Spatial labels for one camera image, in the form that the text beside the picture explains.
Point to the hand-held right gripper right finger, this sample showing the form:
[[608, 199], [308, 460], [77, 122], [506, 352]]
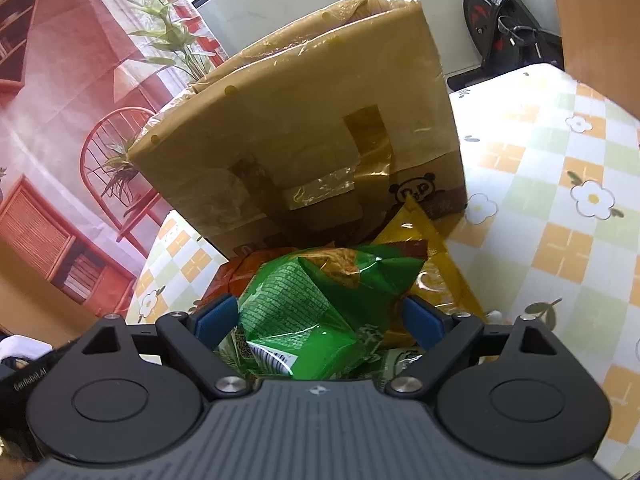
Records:
[[425, 321]]

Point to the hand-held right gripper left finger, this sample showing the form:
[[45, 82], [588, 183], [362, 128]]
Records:
[[216, 317]]

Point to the green snack bag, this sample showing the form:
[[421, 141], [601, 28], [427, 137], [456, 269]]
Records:
[[320, 305]]

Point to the brown cardboard box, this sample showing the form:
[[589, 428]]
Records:
[[310, 135]]

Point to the pale green snack packet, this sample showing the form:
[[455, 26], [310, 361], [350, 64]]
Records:
[[400, 360]]

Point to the orange snack packet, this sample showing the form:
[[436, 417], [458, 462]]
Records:
[[240, 272]]

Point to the yellow snack packet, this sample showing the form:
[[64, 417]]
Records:
[[440, 270]]

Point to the checkered floral tablecloth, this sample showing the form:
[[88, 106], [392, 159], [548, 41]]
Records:
[[550, 185]]

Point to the printed room backdrop cloth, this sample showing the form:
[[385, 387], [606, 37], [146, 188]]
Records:
[[75, 110]]

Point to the black exercise bike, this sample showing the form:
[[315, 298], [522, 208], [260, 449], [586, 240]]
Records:
[[495, 15]]

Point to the wooden door frame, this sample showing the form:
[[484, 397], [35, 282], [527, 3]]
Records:
[[600, 25]]

